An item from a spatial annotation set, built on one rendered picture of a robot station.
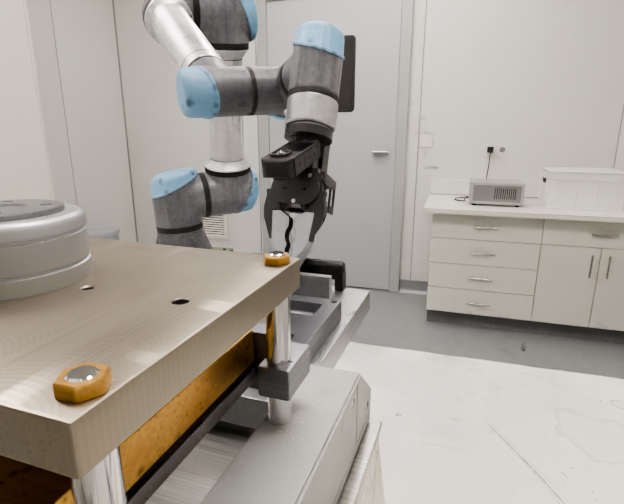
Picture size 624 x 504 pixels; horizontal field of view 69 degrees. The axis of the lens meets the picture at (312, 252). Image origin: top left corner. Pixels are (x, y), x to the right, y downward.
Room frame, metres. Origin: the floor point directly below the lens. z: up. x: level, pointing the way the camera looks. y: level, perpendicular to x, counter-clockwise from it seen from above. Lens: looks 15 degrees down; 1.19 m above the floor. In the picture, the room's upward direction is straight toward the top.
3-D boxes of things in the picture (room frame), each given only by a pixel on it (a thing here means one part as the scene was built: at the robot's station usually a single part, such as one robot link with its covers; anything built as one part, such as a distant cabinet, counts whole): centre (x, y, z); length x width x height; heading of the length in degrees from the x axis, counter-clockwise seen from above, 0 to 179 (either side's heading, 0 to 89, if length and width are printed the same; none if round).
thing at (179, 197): (1.16, 0.34, 1.02); 0.13 x 0.12 x 0.14; 117
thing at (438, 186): (3.00, -1.44, 0.80); 1.29 x 0.04 x 0.10; 73
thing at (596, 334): (2.77, -1.37, 0.05); 1.19 x 0.49 x 0.10; 73
